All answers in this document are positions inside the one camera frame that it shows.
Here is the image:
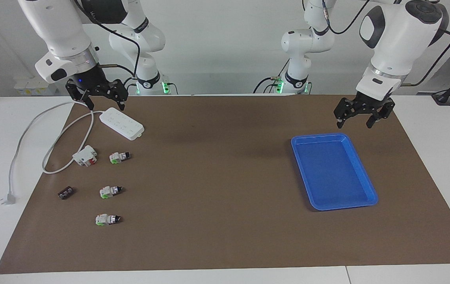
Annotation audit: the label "brown table mat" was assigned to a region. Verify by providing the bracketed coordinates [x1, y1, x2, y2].
[0, 95, 450, 275]

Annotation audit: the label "white green selector switch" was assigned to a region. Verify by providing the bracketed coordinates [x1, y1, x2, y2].
[99, 185, 124, 199]
[109, 151, 132, 164]
[95, 213, 121, 226]

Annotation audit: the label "white power cable with plug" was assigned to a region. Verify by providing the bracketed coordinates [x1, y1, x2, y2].
[0, 101, 105, 206]

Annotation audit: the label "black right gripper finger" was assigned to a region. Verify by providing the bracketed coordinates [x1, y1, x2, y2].
[106, 79, 129, 112]
[66, 80, 95, 111]

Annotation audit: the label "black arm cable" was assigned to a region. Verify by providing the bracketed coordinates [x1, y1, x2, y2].
[322, 0, 450, 86]
[73, 0, 142, 85]

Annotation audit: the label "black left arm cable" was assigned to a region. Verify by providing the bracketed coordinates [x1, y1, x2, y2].
[322, 0, 450, 86]

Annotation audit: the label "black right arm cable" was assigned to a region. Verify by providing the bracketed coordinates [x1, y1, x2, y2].
[73, 0, 142, 85]

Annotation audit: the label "blue plastic tray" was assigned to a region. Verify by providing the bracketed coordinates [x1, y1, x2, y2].
[291, 133, 379, 211]

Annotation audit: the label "white power strip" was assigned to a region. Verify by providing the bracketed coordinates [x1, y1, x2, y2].
[99, 107, 145, 141]

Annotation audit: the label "white cardboard boxes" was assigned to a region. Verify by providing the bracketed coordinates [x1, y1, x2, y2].
[14, 76, 58, 96]

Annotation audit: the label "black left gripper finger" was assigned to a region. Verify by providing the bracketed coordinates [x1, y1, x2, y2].
[333, 98, 362, 130]
[366, 99, 396, 130]

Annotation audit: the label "white red switch block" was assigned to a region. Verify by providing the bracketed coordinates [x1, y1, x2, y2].
[72, 145, 98, 167]

